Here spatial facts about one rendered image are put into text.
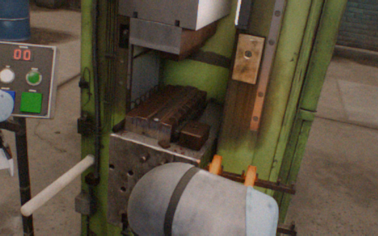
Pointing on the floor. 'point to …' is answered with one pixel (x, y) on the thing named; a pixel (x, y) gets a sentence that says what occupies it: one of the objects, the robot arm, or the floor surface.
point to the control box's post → (23, 172)
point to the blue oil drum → (8, 19)
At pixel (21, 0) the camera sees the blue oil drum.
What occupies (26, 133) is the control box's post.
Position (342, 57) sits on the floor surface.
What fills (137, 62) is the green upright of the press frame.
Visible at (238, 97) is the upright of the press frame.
